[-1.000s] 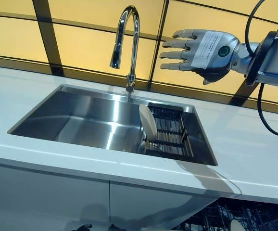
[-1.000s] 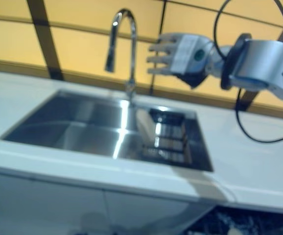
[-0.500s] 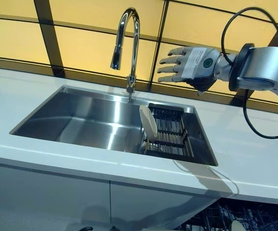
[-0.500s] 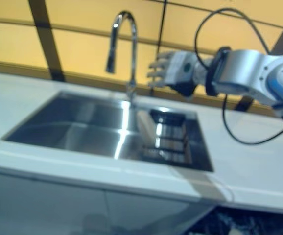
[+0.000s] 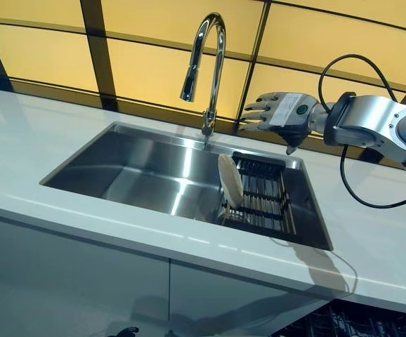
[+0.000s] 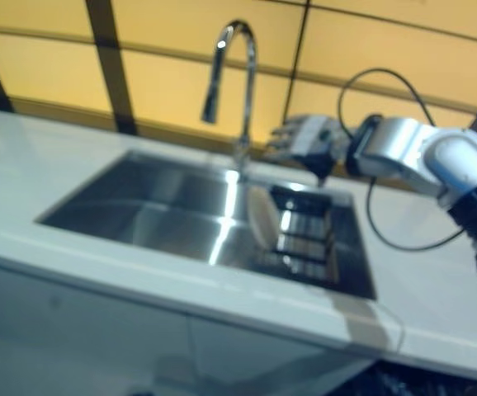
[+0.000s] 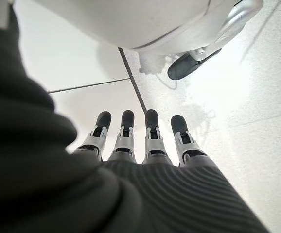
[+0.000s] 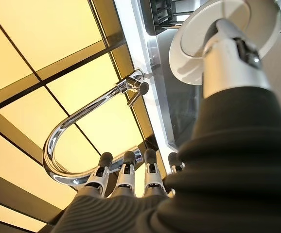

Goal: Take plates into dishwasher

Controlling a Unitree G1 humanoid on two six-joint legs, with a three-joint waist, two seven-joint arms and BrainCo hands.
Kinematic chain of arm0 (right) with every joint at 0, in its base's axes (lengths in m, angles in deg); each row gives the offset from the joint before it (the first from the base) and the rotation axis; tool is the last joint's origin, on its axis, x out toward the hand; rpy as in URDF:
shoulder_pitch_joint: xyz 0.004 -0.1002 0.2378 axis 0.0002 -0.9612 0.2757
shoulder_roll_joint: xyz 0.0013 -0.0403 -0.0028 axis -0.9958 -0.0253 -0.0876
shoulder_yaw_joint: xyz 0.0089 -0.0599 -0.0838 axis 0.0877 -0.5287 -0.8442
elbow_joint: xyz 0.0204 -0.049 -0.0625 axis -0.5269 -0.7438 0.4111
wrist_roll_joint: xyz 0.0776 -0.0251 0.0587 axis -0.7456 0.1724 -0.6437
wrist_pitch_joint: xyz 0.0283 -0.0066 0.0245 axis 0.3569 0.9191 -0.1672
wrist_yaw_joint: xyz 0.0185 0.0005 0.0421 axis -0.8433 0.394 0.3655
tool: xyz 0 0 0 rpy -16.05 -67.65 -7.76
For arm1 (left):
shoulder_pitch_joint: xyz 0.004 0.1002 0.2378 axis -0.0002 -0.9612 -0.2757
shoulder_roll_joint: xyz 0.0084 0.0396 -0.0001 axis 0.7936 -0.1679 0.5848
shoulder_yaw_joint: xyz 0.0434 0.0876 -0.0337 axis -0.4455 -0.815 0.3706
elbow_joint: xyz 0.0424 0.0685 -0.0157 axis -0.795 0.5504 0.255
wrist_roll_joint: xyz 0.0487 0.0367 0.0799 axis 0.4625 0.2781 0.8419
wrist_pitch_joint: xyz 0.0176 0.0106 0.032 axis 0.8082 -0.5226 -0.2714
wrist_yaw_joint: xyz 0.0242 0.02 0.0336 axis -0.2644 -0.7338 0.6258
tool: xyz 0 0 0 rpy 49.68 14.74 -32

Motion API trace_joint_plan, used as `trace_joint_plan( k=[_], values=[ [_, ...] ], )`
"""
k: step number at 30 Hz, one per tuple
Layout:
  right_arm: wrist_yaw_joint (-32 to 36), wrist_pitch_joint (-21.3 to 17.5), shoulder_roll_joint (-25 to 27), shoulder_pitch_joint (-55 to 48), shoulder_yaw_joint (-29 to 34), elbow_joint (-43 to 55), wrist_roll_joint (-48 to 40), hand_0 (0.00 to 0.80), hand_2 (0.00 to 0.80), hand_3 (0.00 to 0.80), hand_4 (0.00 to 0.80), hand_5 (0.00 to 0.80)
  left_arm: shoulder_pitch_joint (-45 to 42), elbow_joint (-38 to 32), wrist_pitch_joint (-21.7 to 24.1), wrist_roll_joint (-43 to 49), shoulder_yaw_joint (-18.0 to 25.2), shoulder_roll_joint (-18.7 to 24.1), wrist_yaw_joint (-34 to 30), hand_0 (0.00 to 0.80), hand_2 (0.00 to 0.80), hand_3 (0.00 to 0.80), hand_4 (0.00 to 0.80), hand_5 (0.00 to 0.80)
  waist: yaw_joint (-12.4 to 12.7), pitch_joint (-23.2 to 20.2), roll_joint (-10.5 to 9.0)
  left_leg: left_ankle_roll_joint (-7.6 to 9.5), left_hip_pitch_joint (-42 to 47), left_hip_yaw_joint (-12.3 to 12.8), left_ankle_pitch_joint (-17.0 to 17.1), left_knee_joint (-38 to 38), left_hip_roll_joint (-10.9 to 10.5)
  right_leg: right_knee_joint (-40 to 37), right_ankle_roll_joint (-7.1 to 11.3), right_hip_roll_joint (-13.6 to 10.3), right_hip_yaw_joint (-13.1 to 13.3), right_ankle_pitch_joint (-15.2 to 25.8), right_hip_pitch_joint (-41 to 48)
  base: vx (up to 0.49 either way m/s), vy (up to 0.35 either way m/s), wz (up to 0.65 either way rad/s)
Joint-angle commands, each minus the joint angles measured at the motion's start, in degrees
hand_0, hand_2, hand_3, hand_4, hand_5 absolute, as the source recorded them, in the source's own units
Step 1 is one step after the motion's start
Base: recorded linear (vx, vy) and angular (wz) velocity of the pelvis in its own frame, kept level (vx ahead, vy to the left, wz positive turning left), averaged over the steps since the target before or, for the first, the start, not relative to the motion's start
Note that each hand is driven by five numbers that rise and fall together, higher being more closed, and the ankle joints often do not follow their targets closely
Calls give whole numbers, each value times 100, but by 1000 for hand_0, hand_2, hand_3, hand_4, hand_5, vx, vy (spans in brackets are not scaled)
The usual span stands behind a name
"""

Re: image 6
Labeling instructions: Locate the cream round plate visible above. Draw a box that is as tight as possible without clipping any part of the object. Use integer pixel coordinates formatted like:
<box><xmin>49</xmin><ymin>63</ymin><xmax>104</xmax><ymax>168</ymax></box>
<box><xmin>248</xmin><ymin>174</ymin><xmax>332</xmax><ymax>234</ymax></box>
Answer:
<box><xmin>247</xmin><ymin>186</ymin><xmax>279</xmax><ymax>249</ymax></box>

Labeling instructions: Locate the chrome pull-down kitchen faucet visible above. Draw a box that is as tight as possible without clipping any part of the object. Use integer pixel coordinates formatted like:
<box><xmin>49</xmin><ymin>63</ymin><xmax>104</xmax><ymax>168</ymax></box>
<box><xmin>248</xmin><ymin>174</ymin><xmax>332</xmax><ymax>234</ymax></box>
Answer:
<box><xmin>200</xmin><ymin>18</ymin><xmax>260</xmax><ymax>183</ymax></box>

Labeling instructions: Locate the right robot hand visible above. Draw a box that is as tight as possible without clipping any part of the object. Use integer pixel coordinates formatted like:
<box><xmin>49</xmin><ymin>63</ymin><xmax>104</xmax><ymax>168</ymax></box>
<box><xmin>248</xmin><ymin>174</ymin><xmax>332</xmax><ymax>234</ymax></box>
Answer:
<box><xmin>264</xmin><ymin>112</ymin><xmax>356</xmax><ymax>167</ymax></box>

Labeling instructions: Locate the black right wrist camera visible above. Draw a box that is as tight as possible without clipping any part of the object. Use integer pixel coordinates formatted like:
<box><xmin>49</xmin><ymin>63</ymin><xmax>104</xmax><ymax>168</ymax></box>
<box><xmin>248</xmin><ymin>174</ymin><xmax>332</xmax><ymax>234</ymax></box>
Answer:
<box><xmin>303</xmin><ymin>151</ymin><xmax>335</xmax><ymax>187</ymax></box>

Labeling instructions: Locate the white glossy cabinet door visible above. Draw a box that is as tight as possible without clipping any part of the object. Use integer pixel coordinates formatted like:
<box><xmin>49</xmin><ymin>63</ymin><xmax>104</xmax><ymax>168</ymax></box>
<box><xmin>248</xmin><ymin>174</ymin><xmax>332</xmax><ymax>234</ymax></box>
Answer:
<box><xmin>0</xmin><ymin>258</ymin><xmax>191</xmax><ymax>396</ymax></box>
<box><xmin>185</xmin><ymin>313</ymin><xmax>374</xmax><ymax>396</ymax></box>

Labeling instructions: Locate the stainless steel kitchen sink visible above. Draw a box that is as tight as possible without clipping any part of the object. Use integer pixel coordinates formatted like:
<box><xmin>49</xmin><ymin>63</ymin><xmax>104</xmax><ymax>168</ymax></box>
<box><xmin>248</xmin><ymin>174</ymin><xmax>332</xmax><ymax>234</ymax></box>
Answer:
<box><xmin>35</xmin><ymin>148</ymin><xmax>378</xmax><ymax>301</ymax></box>

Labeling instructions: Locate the black sink dish rack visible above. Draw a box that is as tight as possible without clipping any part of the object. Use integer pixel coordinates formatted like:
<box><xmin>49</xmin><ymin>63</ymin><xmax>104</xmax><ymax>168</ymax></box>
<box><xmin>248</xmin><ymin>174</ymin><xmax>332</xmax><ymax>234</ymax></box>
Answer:
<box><xmin>257</xmin><ymin>184</ymin><xmax>341</xmax><ymax>290</ymax></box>

